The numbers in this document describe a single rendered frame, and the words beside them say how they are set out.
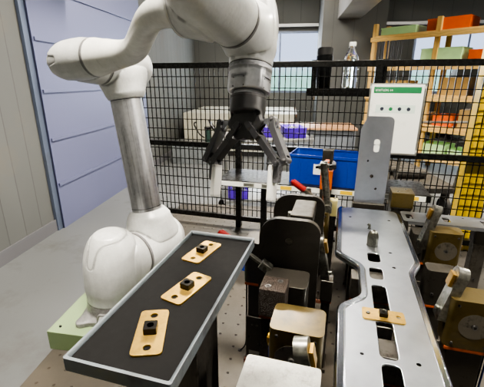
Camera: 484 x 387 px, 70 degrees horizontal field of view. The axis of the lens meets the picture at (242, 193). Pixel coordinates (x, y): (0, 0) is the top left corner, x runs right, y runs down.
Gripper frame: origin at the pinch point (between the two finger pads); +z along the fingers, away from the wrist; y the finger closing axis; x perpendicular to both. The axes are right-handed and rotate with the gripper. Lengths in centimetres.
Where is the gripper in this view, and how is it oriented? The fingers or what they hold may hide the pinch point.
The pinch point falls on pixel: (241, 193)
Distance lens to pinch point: 71.5
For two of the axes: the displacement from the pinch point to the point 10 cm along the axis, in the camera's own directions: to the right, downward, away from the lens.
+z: -0.7, 10.0, 0.0
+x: 5.3, 0.3, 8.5
